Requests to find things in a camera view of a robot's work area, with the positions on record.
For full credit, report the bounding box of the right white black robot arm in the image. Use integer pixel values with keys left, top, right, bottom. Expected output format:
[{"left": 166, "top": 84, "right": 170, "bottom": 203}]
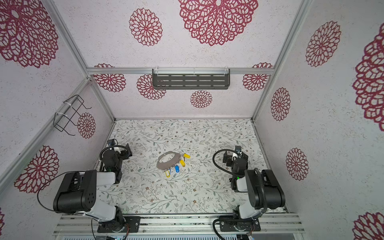
[{"left": 218, "top": 146, "right": 286, "bottom": 220}]

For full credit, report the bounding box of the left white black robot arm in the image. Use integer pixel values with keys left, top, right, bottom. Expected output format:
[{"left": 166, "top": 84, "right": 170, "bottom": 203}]
[{"left": 53, "top": 144, "right": 132, "bottom": 233}]

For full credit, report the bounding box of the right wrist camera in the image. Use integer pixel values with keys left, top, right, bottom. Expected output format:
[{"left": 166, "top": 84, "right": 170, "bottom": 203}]
[{"left": 231, "top": 151, "right": 242, "bottom": 161}]

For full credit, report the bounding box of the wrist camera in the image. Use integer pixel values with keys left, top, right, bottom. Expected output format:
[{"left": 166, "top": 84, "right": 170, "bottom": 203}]
[
  {"left": 107, "top": 139, "right": 118, "bottom": 147},
  {"left": 231, "top": 151, "right": 242, "bottom": 161}
]

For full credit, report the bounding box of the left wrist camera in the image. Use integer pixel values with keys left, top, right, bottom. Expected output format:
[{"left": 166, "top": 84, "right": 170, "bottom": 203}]
[{"left": 107, "top": 139, "right": 118, "bottom": 147}]

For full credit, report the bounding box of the black wire wall rack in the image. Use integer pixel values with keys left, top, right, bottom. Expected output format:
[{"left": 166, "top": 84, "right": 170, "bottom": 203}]
[{"left": 53, "top": 95, "right": 92, "bottom": 136}]

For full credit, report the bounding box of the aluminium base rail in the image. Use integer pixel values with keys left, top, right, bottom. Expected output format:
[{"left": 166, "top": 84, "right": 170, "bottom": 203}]
[{"left": 53, "top": 212, "right": 305, "bottom": 236}]

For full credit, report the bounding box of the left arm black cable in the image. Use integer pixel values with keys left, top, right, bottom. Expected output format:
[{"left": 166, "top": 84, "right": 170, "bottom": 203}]
[{"left": 36, "top": 170, "right": 86, "bottom": 213}]

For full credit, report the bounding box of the dark metal wall shelf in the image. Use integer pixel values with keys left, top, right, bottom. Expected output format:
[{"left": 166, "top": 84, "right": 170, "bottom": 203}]
[{"left": 152, "top": 69, "right": 231, "bottom": 90}]

